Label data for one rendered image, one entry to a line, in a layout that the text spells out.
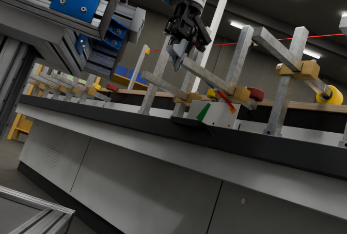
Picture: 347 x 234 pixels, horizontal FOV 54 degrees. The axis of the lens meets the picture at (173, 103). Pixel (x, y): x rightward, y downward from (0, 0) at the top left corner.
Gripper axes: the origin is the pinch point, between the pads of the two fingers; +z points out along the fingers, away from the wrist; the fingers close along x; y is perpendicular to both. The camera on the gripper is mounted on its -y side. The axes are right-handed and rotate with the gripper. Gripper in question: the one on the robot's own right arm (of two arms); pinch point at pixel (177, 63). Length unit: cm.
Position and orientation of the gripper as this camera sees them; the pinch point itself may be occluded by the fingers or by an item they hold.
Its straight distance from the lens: 112.9
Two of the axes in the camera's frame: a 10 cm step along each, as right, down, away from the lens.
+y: -7.0, -3.6, -6.1
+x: 6.3, 0.7, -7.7
